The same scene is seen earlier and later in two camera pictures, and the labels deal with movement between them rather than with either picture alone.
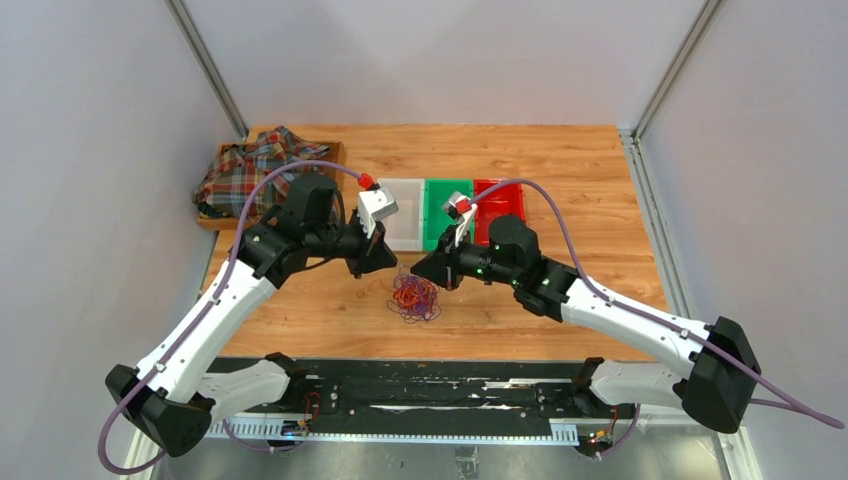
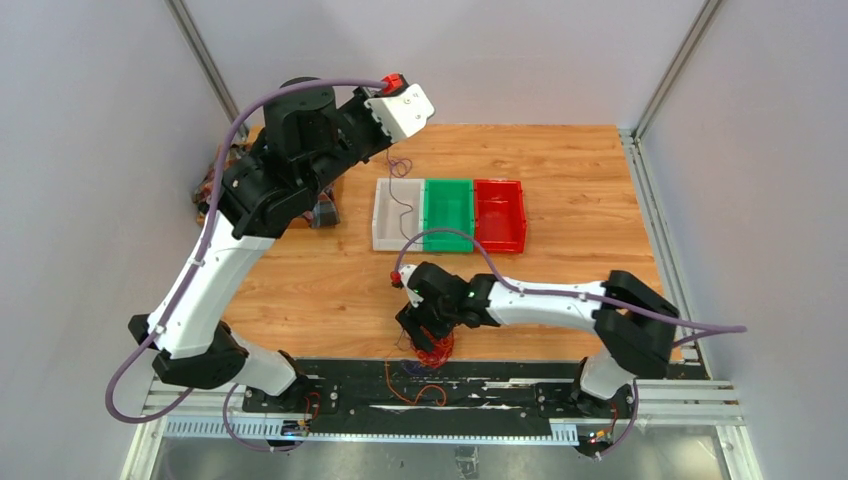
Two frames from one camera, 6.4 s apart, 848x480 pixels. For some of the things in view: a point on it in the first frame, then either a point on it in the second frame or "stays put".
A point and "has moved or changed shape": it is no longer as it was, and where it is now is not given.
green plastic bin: (436, 193) stays put
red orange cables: (418, 295) has moved or changed shape
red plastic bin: (505, 200) stays put
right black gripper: (441, 267) → (412, 318)
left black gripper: (374, 254) → (357, 104)
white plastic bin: (405, 228) stays put
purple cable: (415, 297) has moved or changed shape
